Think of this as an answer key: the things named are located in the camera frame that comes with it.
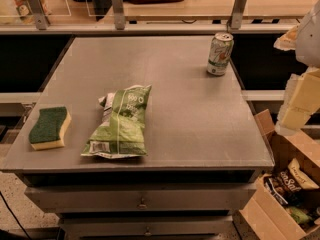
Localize dark snack bag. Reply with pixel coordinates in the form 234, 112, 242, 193
263, 169, 302, 206

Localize green 7up soda can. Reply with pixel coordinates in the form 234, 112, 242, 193
207, 32, 234, 76

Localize grey drawer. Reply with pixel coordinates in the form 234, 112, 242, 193
59, 216, 233, 237
25, 184, 256, 214

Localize green snack bag in box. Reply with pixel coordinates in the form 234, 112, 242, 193
286, 206, 313, 225

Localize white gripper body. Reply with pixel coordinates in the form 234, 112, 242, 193
295, 0, 320, 67

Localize black floor cable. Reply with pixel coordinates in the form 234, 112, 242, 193
0, 191, 33, 240

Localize metal bracket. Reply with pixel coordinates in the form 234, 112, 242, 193
111, 0, 126, 30
228, 0, 247, 29
27, 0, 49, 30

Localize cardboard box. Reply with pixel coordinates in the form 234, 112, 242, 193
240, 110, 320, 240

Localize right metal bracket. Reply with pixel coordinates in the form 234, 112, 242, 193
228, 0, 247, 29

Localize green yellow sponge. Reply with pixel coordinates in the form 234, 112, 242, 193
29, 107, 71, 150

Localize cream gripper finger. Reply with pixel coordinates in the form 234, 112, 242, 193
274, 26, 298, 51
275, 67, 320, 136

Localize lower grey drawer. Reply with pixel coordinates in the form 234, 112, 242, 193
59, 216, 233, 237

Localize left metal bracket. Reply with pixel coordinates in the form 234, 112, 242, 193
27, 0, 49, 30

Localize middle metal bracket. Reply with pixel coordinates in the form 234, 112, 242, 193
111, 0, 126, 30

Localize upper grey drawer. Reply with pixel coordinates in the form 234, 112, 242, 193
25, 184, 256, 214

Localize green jalapeno chip bag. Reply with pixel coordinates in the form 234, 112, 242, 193
82, 85, 151, 159

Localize yellow snack bag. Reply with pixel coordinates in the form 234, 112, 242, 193
288, 158, 319, 190

